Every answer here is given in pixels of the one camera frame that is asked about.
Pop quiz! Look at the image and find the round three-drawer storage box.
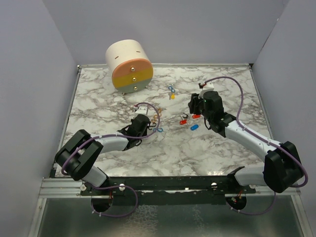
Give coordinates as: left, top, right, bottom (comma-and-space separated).
105, 39, 154, 94

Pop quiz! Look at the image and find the orange S carabiner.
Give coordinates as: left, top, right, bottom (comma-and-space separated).
151, 108, 162, 123

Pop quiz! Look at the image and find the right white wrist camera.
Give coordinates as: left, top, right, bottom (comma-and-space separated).
198, 82, 214, 99

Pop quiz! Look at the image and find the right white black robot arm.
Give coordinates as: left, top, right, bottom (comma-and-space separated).
188, 91, 304, 193

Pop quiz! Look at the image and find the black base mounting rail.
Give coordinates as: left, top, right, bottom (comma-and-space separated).
81, 175, 255, 206

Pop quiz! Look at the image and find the red key tag left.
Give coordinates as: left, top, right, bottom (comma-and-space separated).
179, 119, 187, 125

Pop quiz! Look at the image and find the blue s carabiner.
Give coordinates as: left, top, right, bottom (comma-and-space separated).
168, 86, 175, 93
153, 128, 163, 133

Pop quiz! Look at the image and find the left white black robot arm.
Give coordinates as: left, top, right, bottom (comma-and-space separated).
55, 115, 150, 195

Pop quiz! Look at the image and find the blue key tag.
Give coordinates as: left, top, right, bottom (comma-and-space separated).
190, 124, 199, 130

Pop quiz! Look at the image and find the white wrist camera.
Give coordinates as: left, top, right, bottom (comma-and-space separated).
198, 82, 214, 99
134, 105, 149, 117

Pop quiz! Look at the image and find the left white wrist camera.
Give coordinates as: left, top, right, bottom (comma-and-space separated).
134, 105, 149, 117

